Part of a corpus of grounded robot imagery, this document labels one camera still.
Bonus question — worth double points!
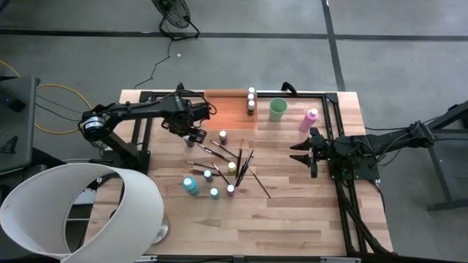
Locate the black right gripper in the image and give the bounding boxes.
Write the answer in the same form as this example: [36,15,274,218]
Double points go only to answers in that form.
[289,126,333,179]

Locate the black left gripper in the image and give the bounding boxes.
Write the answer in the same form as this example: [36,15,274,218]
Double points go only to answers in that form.
[160,100,217,146]

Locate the large pink paint bottle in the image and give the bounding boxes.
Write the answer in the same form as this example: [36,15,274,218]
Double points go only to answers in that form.
[298,107,320,134]

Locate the small black paintbrush gold ferrule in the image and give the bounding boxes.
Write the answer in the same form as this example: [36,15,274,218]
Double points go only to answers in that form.
[237,156,254,187]

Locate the large teal paint bottle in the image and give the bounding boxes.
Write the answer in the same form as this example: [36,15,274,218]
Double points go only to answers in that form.
[181,176,200,197]

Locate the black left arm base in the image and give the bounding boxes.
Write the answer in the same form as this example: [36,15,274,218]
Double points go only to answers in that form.
[102,148,151,175]

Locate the orange translucent tray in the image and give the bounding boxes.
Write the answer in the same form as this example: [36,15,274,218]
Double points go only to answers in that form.
[203,88,259,131]

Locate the black paintbrush silver ferrule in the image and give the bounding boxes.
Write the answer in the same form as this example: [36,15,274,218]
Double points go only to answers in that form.
[237,158,247,183]
[197,142,233,164]
[186,160,217,171]

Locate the green plastic cup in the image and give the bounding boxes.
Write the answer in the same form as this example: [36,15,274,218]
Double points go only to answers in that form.
[268,97,289,123]

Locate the long thin black paintbrush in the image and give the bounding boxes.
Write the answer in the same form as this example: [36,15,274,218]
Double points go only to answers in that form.
[249,167,273,200]

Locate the black paintbrush wide orange bristles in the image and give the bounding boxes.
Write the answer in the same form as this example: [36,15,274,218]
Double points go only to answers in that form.
[235,138,245,180]

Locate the thin black paintbrush gold ferrule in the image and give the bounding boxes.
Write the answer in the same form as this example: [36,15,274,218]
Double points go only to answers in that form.
[188,167,222,178]

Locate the black floor fan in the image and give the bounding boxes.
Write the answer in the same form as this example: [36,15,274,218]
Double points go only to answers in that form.
[151,0,201,41]

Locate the chrome round lamp base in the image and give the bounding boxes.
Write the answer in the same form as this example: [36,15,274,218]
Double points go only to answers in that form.
[151,213,170,245]

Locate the grey metal stand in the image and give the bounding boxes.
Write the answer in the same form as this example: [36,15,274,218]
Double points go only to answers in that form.
[423,99,468,213]

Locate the white lampshade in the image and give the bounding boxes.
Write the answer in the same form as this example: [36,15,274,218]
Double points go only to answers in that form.
[0,162,165,263]

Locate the black aluminium table frame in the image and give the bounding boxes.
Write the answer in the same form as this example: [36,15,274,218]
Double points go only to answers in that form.
[137,89,395,259]

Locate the black fan power cable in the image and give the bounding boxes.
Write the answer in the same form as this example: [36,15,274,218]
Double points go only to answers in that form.
[133,38,173,91]

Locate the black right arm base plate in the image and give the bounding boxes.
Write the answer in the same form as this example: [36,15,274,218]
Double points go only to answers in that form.
[327,151,381,181]

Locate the yellow cable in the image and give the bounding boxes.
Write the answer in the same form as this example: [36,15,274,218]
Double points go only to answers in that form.
[0,59,95,135]

